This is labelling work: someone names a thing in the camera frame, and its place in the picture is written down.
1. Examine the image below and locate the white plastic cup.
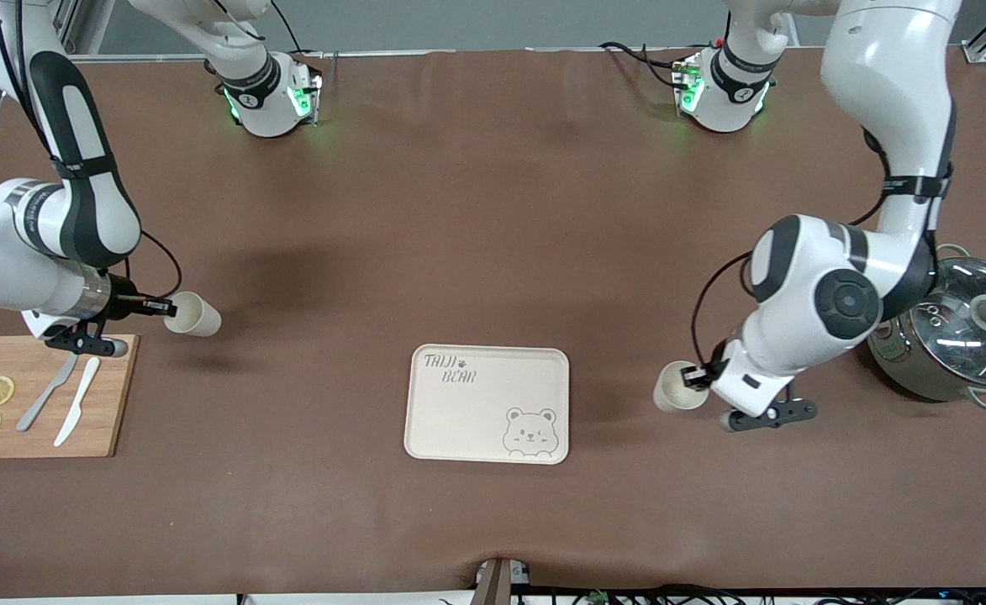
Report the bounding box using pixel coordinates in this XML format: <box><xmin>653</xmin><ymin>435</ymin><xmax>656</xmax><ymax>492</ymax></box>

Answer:
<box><xmin>163</xmin><ymin>291</ymin><xmax>223</xmax><ymax>339</ymax></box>
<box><xmin>653</xmin><ymin>360</ymin><xmax>712</xmax><ymax>413</ymax></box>

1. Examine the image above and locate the wooden cutting board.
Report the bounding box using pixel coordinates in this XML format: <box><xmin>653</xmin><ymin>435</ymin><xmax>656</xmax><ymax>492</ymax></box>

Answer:
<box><xmin>0</xmin><ymin>334</ymin><xmax>140</xmax><ymax>460</ymax></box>

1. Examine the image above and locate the white plastic knife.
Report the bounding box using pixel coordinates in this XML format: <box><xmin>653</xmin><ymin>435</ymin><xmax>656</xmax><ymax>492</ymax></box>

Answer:
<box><xmin>53</xmin><ymin>357</ymin><xmax>102</xmax><ymax>448</ymax></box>

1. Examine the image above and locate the grey plastic knife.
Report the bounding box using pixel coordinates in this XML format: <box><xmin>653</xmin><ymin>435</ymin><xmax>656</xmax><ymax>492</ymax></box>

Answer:
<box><xmin>16</xmin><ymin>353</ymin><xmax>80</xmax><ymax>433</ymax></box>

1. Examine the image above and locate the glass pot lid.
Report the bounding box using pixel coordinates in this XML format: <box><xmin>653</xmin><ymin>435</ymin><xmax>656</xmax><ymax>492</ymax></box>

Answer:
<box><xmin>909</xmin><ymin>256</ymin><xmax>986</xmax><ymax>387</ymax></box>

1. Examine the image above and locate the cream bear print tray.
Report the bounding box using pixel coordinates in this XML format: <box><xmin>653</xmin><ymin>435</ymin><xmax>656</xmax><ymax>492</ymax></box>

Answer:
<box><xmin>403</xmin><ymin>344</ymin><xmax>571</xmax><ymax>466</ymax></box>

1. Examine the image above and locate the brown table mat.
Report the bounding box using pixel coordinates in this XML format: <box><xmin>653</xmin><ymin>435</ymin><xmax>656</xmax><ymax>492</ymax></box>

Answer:
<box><xmin>0</xmin><ymin>46</ymin><xmax>986</xmax><ymax>599</ymax></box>

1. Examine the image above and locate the grey camera mount clamp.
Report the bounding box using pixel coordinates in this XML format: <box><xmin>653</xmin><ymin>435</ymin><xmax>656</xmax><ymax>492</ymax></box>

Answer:
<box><xmin>474</xmin><ymin>556</ymin><xmax>532</xmax><ymax>605</ymax></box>

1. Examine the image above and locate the black right arm base cable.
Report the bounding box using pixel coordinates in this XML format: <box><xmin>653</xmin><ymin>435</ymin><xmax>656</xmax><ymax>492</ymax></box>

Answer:
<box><xmin>269</xmin><ymin>0</ymin><xmax>305</xmax><ymax>56</ymax></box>

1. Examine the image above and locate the black arm base cable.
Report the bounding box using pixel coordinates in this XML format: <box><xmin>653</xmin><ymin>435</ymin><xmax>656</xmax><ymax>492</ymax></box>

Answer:
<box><xmin>269</xmin><ymin>0</ymin><xmax>305</xmax><ymax>56</ymax></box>
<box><xmin>599</xmin><ymin>41</ymin><xmax>688</xmax><ymax>92</ymax></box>

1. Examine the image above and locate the black left arm base cable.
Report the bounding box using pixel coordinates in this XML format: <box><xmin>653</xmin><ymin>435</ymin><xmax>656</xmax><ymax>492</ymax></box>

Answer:
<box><xmin>599</xmin><ymin>41</ymin><xmax>688</xmax><ymax>92</ymax></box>

